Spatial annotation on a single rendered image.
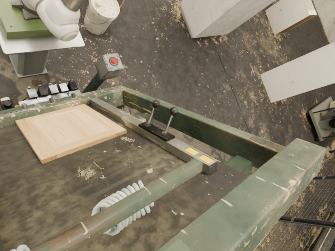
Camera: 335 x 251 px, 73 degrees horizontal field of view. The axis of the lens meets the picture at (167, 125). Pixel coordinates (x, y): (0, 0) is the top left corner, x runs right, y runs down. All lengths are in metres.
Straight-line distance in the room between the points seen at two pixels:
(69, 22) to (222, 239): 1.31
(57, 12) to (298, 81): 3.85
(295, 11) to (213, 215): 5.37
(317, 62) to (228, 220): 3.96
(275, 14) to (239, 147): 5.03
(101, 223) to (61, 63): 2.32
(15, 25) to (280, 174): 1.58
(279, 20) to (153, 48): 3.40
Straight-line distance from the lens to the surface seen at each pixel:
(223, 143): 1.04
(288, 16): 5.75
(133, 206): 0.34
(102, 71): 1.66
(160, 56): 3.14
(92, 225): 0.32
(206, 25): 3.45
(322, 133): 5.95
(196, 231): 0.51
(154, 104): 1.01
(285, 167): 0.75
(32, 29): 1.71
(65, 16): 1.47
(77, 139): 1.06
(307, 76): 4.43
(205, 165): 0.80
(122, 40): 2.95
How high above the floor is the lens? 2.27
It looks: 54 degrees down
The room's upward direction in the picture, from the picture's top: 69 degrees clockwise
